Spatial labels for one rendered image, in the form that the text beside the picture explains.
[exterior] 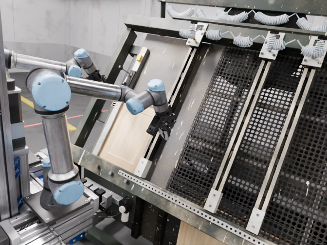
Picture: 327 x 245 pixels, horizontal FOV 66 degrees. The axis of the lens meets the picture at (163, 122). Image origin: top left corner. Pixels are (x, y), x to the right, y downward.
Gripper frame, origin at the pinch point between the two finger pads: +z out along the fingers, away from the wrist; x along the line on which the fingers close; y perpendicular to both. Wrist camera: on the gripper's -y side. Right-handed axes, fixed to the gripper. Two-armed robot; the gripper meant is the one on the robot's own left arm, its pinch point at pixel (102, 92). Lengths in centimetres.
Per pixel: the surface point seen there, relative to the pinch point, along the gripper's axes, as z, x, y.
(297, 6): 1, 100, 121
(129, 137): 30.2, -16.2, 17.7
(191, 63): 5, 38, 56
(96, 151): 33.3, -30.7, -6.0
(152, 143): 26, -21, 41
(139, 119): 24.8, -2.2, 22.4
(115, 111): 21.3, 0.2, 0.5
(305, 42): -4, 48, 127
